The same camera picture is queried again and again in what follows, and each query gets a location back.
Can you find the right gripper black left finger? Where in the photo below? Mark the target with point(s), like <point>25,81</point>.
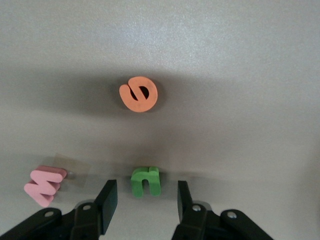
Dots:
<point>107,200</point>

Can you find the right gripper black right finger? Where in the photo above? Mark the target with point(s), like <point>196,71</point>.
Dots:
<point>185,205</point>

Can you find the green foam letter n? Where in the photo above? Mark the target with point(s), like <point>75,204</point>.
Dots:
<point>137,182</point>

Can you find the pink foam letter w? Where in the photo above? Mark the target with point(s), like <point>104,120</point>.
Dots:
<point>42,183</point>

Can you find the orange foam letter e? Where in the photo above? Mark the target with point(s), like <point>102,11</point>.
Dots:
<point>140,105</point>

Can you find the clear tape patch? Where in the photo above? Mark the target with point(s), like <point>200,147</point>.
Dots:
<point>77,170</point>

